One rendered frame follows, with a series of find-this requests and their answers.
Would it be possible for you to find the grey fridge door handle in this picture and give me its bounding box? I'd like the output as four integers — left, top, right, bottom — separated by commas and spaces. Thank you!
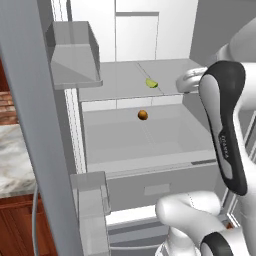
31, 185, 41, 256

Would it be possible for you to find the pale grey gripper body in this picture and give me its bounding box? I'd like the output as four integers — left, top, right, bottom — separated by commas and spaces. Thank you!
175, 66, 208, 94

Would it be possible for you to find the grey fridge drawer front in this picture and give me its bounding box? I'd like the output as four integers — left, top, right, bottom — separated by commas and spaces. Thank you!
105, 162, 228, 213

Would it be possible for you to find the white fridge body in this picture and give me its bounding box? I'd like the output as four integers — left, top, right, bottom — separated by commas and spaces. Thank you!
51, 0, 201, 64

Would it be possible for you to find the yellow-green lemon wedge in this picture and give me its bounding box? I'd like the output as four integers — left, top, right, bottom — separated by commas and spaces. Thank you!
145, 78, 159, 90

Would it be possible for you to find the glass fridge shelf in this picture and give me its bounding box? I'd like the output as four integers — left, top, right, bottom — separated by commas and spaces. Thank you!
77, 58, 205, 103

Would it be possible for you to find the small clear door bin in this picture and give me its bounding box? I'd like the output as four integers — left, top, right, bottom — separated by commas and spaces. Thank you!
69, 171, 112, 256

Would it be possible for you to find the clear fridge crisper drawer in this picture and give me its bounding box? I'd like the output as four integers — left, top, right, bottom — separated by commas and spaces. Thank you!
81, 102, 218, 175

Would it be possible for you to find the grey freezer drawer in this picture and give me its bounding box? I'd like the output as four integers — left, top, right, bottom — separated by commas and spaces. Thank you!
105, 213, 172, 256

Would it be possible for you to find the brown round fruit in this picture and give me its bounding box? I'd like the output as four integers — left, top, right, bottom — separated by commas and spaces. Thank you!
137, 109, 150, 122

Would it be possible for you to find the brown wooden cupboard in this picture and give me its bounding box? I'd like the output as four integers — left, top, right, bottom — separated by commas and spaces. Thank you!
0, 194, 58, 256

